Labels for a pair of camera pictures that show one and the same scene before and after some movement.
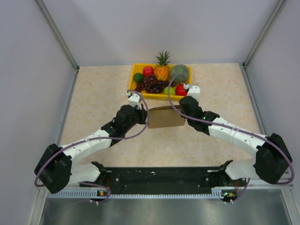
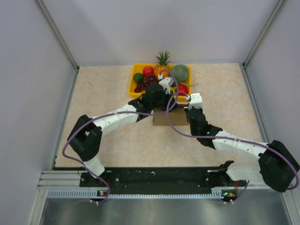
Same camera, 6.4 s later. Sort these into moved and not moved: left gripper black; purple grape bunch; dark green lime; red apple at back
Moved: left gripper black
Not moved: red apple at back; dark green lime; purple grape bunch
